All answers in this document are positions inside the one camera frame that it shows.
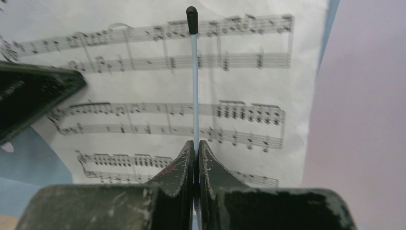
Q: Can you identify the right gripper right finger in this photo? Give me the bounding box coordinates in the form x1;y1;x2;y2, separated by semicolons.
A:
198;140;355;230

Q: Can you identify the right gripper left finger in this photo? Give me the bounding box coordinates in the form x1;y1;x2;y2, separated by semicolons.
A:
16;140;194;230

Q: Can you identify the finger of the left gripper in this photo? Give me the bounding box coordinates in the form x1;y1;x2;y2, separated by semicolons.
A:
0;61;87;144

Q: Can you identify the light blue music stand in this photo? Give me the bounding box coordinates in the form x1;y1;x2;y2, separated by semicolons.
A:
0;0;340;230

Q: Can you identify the sheet music page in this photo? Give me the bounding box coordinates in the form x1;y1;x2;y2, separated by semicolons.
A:
0;0;330;187

